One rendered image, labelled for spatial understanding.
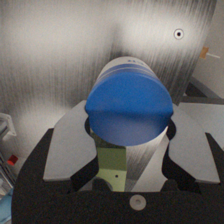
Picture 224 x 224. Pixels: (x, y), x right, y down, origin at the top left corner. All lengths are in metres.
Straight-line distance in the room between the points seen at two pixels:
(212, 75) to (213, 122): 1.01
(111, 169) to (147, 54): 0.28
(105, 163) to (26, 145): 0.30
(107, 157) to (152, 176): 0.23
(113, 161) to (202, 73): 1.15
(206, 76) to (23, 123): 1.36
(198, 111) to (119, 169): 0.25
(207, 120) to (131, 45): 0.28
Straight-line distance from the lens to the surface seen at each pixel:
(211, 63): 1.38
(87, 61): 0.29
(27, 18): 0.34
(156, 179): 0.59
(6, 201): 0.31
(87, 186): 0.39
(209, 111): 0.40
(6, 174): 0.79
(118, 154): 0.40
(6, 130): 0.51
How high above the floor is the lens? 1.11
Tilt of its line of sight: 57 degrees down
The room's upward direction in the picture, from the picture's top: 173 degrees counter-clockwise
